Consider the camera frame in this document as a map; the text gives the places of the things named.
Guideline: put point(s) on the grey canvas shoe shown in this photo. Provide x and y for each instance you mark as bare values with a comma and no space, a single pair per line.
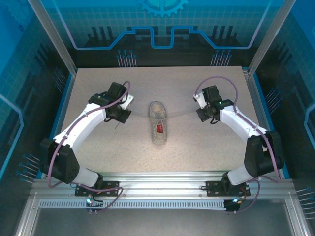
158,137

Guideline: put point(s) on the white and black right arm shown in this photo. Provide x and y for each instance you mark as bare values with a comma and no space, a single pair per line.
241,123

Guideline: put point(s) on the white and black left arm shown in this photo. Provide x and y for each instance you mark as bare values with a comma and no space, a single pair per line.
81,123

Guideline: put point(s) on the blue printed back panel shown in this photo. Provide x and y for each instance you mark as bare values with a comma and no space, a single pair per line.
157,24

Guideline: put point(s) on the blue printed side panel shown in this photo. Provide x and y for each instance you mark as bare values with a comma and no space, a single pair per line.
300,73
14,73

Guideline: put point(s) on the small electronics board with LED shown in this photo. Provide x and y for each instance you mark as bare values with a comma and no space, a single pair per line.
89,201
233,202

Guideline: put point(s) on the grey metal bottom tray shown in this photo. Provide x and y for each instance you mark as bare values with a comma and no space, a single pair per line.
160,221

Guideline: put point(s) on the aluminium side rail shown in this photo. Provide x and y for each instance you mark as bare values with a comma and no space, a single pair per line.
66,103
253,98

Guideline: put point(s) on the aluminium frame post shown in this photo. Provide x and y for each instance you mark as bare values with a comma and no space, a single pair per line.
270,37
53,37

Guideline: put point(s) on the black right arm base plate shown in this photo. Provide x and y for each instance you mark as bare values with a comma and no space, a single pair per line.
212,189

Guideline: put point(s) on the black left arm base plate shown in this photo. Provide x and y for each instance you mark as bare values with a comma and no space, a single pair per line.
112,186

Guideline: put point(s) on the aluminium frame rail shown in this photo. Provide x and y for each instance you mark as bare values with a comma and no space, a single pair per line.
160,182

